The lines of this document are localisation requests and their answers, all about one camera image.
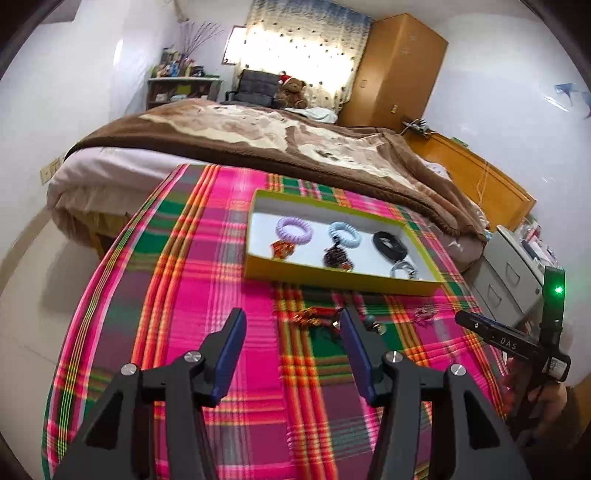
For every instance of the yellow-green shallow box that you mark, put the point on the yellow-green shallow box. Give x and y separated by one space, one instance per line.
304 241

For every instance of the red gold cord ornament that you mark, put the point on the red gold cord ornament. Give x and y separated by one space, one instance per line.
318 317

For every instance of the grey bedside cabinet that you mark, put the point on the grey bedside cabinet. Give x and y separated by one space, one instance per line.
508 283

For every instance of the black office chair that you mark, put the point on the black office chair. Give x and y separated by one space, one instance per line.
254 88

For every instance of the teddy bear with santa hat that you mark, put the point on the teddy bear with santa hat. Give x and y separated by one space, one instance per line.
290 92

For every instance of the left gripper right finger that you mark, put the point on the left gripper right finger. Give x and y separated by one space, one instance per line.
490 330

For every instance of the wooden headboard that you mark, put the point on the wooden headboard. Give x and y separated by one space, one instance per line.
503 200

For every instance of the black wristband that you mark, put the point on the black wristband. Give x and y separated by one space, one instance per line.
390 246

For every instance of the person's right hand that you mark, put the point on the person's right hand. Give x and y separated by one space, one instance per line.
549 400

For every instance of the dotted window curtain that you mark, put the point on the dotted window curtain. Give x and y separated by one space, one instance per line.
318 42

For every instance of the bed with white sheet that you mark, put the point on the bed with white sheet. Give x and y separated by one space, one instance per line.
96 190

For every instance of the white pillow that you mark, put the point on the white pillow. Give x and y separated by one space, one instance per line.
319 114

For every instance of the wooden wardrobe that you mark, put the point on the wooden wardrobe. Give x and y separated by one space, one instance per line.
396 75

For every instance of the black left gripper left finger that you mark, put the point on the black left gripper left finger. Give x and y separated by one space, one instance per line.
117 439

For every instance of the brown fleece blanket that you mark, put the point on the brown fleece blanket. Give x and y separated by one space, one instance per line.
372 161

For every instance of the pink plaid tablecloth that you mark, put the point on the pink plaid tablecloth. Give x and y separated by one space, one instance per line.
292 411

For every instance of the dried branch bouquet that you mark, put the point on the dried branch bouquet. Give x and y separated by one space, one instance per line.
193 36

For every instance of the grey ring bangle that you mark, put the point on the grey ring bangle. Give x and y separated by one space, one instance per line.
404 269

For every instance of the cluttered desk shelf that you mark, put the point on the cluttered desk shelf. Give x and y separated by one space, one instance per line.
163 90

